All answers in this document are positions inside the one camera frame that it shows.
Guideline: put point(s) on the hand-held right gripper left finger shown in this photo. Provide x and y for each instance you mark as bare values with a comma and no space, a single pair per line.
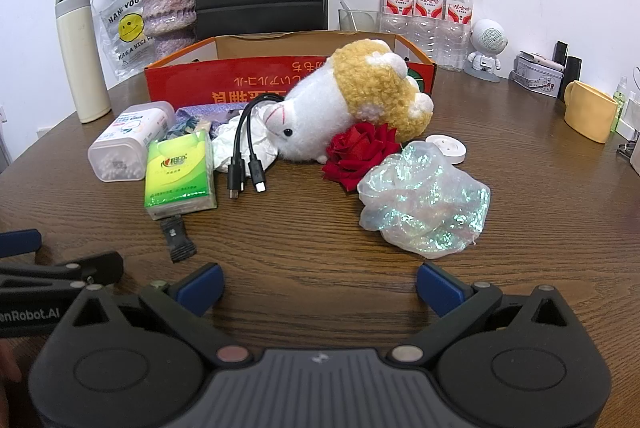
205,286

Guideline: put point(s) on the red artificial rose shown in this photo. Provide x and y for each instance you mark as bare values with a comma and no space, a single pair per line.
357,155

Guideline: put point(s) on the white tissue paper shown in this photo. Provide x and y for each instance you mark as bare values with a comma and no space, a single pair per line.
222,147

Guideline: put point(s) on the cream thermos bottle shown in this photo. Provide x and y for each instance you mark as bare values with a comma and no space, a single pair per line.
80,57

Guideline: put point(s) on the white round disc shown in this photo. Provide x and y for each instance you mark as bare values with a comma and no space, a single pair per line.
446,145

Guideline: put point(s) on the white and yellow plush toy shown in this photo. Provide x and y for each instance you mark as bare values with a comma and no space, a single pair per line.
320,107

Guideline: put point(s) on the white robot figurine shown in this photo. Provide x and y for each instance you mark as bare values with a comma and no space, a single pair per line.
487,40

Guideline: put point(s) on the glass cup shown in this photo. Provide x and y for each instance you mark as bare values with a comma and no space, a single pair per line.
367,21

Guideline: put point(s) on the wooden desktop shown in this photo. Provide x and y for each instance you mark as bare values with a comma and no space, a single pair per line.
310,233

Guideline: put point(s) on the clear straw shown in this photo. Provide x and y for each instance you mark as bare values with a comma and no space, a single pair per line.
347,13

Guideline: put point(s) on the red cardboard box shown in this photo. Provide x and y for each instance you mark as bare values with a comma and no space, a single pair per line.
225,82

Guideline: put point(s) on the small white gadget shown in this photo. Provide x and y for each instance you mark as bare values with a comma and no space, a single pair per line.
540,60

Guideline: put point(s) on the purple cloth pouch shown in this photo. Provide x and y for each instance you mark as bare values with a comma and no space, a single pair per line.
210,112

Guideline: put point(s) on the iridescent plastic bag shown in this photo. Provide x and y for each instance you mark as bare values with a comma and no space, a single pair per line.
425,203

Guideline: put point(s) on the green spray bottle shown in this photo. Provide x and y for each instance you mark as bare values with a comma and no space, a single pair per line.
620,102

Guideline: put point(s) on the white tin box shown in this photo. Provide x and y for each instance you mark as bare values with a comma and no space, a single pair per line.
535,81

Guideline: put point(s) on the yellow mug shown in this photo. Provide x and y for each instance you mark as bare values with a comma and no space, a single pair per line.
590,110

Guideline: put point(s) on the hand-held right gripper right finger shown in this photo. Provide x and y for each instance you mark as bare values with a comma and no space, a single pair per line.
440,288

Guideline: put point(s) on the green tissue pack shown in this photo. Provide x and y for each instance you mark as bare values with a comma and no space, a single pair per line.
180,178

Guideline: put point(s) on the small black clip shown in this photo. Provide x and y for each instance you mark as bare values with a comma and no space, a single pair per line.
176,240

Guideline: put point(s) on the black rectangular block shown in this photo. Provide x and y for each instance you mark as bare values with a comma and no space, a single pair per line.
573,70
562,51

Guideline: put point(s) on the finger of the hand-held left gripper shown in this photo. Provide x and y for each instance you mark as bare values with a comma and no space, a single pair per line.
20,244
95,267

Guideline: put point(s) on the clear smiley plastic bag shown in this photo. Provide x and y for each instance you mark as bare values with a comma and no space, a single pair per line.
125,32

